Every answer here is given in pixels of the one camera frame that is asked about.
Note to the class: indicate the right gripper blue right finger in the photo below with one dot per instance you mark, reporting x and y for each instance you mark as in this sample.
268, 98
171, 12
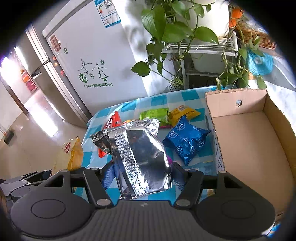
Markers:
178, 175

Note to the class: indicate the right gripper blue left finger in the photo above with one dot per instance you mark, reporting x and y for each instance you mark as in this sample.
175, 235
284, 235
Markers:
109, 172

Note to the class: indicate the silver foil snack bag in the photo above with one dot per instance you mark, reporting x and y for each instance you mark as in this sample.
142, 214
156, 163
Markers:
144, 168

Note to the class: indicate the blue foil snack bag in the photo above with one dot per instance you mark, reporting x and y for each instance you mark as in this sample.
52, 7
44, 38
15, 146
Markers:
186, 139

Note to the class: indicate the yellow barcode snack packet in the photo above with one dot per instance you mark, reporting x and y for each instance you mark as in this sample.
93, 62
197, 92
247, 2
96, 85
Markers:
182, 110

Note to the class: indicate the green snack packet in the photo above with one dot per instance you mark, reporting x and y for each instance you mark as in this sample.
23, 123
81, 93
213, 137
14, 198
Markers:
161, 114

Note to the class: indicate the yellow chips bag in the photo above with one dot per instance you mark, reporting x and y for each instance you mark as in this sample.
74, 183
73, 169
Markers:
69, 157

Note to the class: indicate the cardboard milk box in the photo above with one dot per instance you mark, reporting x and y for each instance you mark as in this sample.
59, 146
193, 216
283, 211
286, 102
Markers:
253, 141

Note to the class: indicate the white metal plant stand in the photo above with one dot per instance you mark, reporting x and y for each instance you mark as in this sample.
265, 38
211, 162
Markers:
203, 59

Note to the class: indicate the white refrigerator with tree print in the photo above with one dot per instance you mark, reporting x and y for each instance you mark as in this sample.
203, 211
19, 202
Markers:
89, 48

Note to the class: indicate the blue round paper fan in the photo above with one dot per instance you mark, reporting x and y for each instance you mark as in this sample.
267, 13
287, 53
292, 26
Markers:
259, 65

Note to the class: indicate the green pothos plant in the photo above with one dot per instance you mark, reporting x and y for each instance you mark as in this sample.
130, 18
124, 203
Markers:
168, 23

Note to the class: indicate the wicker basket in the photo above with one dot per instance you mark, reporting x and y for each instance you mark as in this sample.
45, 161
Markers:
247, 33

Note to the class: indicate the white plant pot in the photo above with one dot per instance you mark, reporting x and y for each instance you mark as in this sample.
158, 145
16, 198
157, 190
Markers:
216, 16

